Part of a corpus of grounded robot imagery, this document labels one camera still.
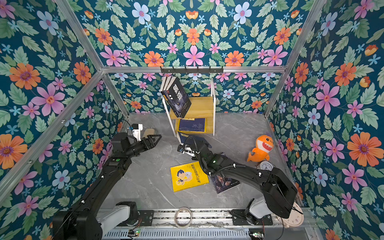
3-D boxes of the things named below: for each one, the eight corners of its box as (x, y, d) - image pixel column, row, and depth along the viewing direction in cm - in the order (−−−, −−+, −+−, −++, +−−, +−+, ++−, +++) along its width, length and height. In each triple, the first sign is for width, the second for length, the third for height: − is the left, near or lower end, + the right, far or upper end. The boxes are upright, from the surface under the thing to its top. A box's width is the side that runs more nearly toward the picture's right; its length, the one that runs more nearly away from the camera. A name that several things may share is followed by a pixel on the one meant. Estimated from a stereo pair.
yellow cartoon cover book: (173, 192, 84) (173, 191, 82) (171, 169, 93) (170, 167, 91) (209, 183, 87) (209, 182, 85) (203, 161, 96) (203, 159, 94)
